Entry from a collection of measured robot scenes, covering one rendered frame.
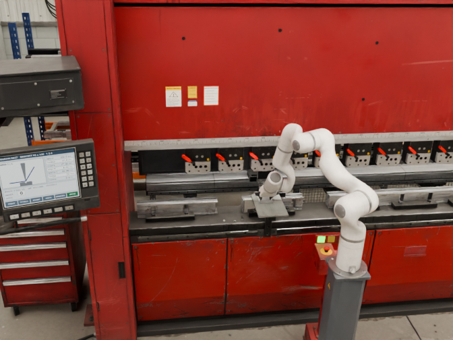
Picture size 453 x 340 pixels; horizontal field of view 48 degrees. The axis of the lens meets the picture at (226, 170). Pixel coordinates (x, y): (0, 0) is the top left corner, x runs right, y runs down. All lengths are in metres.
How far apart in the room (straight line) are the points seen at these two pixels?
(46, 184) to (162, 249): 0.97
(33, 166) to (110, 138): 0.46
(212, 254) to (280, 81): 1.16
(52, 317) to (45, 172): 1.64
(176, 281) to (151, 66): 1.38
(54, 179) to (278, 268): 1.59
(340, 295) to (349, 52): 1.33
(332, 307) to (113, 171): 1.35
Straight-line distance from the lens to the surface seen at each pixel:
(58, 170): 2.51
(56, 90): 2.39
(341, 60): 2.99
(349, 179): 2.47
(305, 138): 2.49
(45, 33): 7.24
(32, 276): 3.72
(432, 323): 4.05
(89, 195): 2.59
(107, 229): 2.99
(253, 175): 3.37
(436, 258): 3.79
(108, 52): 2.59
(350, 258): 2.56
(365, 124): 3.18
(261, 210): 3.03
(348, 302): 2.71
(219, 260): 3.28
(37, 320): 3.93
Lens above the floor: 2.56
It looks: 27 degrees down
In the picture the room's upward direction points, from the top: 1 degrees clockwise
